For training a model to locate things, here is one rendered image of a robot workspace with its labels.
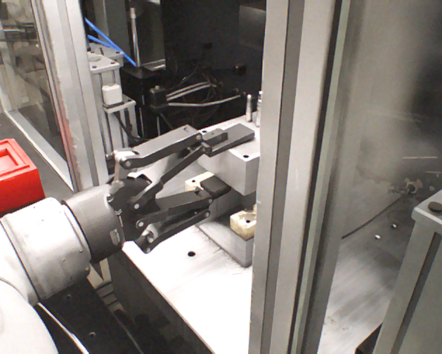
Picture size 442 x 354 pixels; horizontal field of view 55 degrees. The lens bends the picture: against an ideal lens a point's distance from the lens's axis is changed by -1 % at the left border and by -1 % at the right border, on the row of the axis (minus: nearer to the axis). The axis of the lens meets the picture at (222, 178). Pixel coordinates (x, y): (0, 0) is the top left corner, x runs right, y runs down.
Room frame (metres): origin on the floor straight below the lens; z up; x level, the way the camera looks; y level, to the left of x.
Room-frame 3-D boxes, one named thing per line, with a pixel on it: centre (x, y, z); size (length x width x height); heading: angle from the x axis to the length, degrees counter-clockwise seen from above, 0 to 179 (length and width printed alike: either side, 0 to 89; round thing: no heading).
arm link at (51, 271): (0.32, 0.17, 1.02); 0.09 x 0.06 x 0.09; 38
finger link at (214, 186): (0.46, -0.01, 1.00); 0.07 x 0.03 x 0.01; 128
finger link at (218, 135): (0.44, 0.02, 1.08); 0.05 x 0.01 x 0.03; 128
